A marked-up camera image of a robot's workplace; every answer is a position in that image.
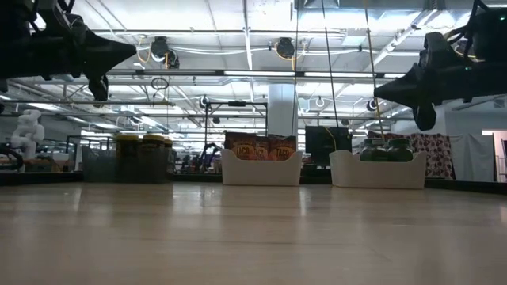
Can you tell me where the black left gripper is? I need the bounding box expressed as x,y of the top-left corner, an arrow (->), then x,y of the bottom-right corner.
23,11 -> 138,102

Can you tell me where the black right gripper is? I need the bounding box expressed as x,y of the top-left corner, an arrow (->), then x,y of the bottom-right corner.
374,31 -> 507,131

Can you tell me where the green-lid spice jar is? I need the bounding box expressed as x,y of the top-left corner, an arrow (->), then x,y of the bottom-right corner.
387,137 -> 414,162
359,137 -> 388,162

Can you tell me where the yellow-lid seasoning can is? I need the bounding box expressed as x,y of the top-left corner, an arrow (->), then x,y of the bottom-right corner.
114,133 -> 140,183
140,133 -> 166,183

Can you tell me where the grey overhead metal beam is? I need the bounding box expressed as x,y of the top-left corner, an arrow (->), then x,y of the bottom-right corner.
0,68 -> 409,79

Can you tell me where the floral patterned cloth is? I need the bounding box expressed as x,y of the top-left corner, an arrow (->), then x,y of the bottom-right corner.
366,131 -> 456,180

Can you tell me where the white cloth screen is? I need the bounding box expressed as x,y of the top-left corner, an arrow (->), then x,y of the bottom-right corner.
449,133 -> 496,182

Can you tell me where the white humanoid robot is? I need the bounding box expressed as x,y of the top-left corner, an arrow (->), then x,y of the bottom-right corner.
10,109 -> 46,159

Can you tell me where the white plastic bin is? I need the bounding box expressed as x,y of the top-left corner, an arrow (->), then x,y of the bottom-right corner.
329,149 -> 428,190
220,148 -> 303,187

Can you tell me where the grey translucent plastic bin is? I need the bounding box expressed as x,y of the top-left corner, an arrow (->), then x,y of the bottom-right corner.
81,145 -> 175,184

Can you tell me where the black perforated computer case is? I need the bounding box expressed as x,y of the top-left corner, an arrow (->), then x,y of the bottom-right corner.
304,125 -> 353,164

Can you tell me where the yellow hanging cable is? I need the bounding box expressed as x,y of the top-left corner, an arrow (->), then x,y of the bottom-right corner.
363,0 -> 387,139

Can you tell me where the black ceiling cable reel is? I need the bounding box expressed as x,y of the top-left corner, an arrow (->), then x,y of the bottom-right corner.
275,37 -> 296,60
150,36 -> 181,70

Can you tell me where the black cable with loop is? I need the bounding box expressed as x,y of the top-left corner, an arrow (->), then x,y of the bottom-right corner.
319,0 -> 341,128

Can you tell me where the black background rig frame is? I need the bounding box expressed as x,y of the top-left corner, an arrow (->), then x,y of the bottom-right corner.
204,101 -> 269,154

